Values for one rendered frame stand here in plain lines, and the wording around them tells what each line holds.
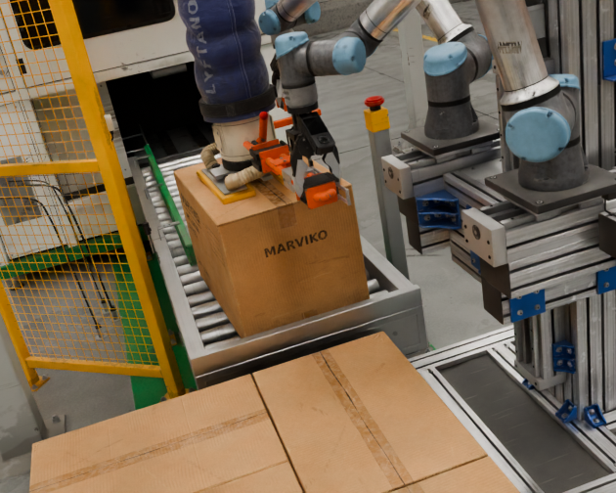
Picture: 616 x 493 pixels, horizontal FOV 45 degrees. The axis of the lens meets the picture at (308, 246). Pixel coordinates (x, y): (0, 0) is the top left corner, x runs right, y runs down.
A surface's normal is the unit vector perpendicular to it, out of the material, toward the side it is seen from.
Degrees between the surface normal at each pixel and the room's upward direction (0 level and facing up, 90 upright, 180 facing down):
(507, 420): 0
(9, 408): 90
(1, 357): 90
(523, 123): 97
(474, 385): 0
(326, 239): 90
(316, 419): 0
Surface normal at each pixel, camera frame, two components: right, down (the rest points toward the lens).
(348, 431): -0.18, -0.89
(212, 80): -0.38, 0.18
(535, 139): -0.35, 0.55
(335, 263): 0.36, 0.33
